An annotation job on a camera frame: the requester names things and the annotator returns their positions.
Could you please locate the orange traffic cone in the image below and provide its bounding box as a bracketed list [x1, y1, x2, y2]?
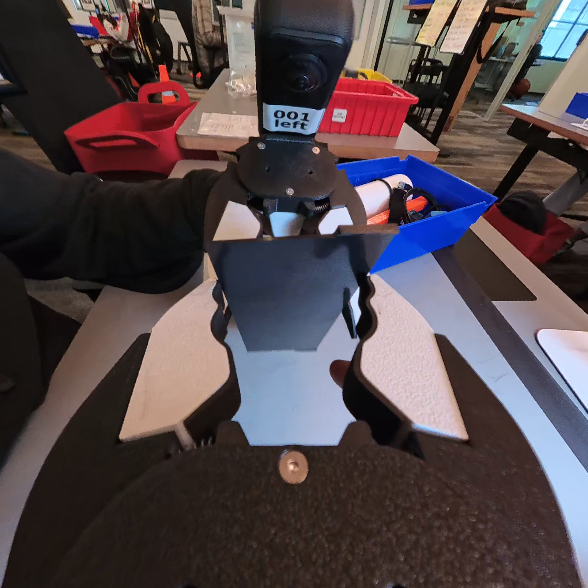
[156, 64, 177, 105]

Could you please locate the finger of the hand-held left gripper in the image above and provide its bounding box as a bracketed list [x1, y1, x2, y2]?
[213, 201, 265, 242]
[317, 206, 355, 235]

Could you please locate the white paper roll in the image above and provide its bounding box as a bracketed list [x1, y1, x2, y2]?
[353, 174, 414, 221]

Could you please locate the red tub with handles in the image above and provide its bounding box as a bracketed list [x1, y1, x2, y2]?
[64, 80, 199, 176]

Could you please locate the blue plastic bin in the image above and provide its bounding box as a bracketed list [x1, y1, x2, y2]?
[337, 155, 499, 274]

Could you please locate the black cap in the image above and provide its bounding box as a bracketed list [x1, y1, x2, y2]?
[498, 190, 548, 235]

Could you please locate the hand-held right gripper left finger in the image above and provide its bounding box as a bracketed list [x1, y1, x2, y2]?
[119, 278, 243, 450]

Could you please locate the white folding stand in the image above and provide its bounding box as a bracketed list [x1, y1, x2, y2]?
[537, 328, 588, 412]

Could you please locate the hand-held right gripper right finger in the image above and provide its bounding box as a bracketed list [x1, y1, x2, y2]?
[341, 275, 470, 461]

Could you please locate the black trapezoid plate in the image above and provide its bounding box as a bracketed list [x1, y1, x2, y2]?
[205, 224, 399, 352]

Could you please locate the grey side table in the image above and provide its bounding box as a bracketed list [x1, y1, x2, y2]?
[176, 69, 440, 164]

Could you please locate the person's dark clothing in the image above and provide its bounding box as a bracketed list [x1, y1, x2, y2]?
[0, 253, 83, 467]

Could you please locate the wooden office desk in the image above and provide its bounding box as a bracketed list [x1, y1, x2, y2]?
[494, 103, 588, 203]

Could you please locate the standing desk with paper sheets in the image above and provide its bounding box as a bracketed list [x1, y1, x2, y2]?
[402, 0, 536, 145]

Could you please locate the black cable coil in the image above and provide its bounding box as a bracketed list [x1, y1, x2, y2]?
[390, 181, 443, 226]

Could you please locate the red storage tote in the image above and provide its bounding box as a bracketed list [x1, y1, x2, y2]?
[318, 77, 420, 138]

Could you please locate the clear plastic bag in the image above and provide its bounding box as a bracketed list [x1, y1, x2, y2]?
[224, 18, 258, 98]

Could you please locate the white paper sheet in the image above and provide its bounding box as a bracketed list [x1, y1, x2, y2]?
[198, 111, 259, 138]

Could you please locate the red tote bag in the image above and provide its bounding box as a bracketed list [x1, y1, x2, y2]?
[482, 202, 576, 268]

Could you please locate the black backpack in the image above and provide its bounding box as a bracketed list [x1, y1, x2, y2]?
[101, 0, 175, 92]

